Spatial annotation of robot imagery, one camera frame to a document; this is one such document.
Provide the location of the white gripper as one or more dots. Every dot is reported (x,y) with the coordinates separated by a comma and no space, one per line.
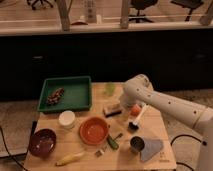
(126,102)

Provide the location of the whiteboard eraser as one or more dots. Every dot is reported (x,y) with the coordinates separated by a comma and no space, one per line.
(112,110)

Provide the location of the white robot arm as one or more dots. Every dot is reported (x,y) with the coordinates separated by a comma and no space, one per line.
(196,116)

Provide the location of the light green cup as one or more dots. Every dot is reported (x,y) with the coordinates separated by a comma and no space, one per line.
(110,89)

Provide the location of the white paper cup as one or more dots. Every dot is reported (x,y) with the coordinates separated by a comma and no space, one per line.
(67,119)

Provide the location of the orange fruit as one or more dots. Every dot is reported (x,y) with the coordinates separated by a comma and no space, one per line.
(135,110)

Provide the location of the orange bowl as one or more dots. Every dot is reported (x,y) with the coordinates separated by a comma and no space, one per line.
(93,131)

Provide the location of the grey cloth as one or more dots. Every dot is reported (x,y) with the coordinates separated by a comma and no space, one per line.
(151,148)

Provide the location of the small metal clip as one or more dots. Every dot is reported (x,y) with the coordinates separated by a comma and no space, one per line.
(100,152)

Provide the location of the green plastic tray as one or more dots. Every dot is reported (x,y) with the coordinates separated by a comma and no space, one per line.
(77,94)

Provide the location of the brown pine cone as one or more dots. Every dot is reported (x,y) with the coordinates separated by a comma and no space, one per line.
(54,98)

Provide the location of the yellow banana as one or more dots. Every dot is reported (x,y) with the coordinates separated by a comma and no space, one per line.
(69,158)

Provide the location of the dark purple bowl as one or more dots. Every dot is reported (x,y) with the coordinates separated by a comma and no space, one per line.
(42,143)

